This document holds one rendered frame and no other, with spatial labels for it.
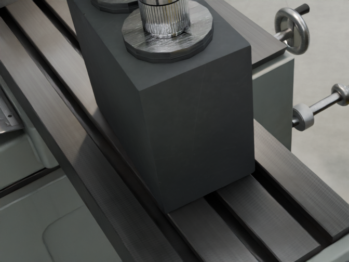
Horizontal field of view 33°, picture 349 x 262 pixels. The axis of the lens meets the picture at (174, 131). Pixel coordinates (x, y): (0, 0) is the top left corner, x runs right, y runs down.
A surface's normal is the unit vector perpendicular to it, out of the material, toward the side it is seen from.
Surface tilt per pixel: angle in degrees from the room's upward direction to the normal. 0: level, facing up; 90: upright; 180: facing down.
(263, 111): 90
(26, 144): 90
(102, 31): 0
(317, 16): 0
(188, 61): 0
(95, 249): 90
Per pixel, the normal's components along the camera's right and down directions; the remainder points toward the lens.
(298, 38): -0.85, 0.44
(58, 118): -0.12, -0.70
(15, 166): 0.52, 0.56
